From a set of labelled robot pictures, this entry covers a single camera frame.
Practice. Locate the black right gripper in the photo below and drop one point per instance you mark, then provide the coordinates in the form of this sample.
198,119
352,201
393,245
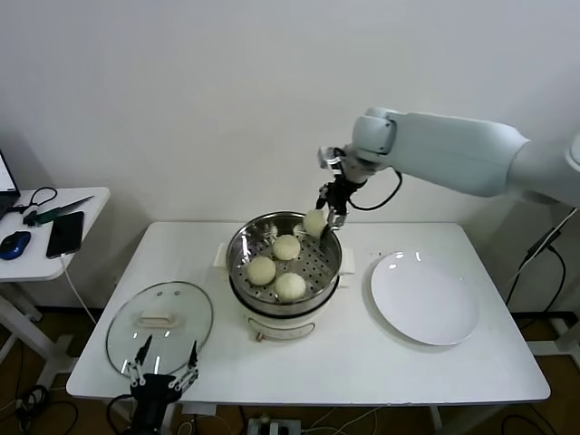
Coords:
340,195

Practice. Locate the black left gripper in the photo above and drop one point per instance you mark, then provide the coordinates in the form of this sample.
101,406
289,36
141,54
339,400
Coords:
154,399

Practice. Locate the white steamed baozi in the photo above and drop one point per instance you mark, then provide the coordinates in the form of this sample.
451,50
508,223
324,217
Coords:
261,271
290,287
315,223
286,248

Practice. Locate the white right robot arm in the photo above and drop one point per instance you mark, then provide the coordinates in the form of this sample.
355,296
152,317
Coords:
453,145

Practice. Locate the stainless steel steamer basket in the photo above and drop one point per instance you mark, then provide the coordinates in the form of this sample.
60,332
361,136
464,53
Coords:
240,254

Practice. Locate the grey floor power strip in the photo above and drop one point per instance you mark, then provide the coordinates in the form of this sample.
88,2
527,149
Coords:
272,428

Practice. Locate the white round plate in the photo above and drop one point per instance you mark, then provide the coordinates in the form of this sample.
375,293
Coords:
421,299

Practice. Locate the black smartphone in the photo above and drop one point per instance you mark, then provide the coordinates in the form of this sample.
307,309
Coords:
64,234

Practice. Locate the white side table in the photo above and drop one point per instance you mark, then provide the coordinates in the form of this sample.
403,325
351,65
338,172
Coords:
90,199

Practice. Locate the green circuit board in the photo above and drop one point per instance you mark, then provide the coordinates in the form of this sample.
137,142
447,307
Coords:
59,210

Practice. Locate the blue computer mouse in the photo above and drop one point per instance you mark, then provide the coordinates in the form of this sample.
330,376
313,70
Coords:
14,244

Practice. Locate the black laptop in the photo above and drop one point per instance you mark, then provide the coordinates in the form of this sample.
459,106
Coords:
4,201

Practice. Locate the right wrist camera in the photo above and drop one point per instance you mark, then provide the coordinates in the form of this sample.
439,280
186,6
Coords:
330,159

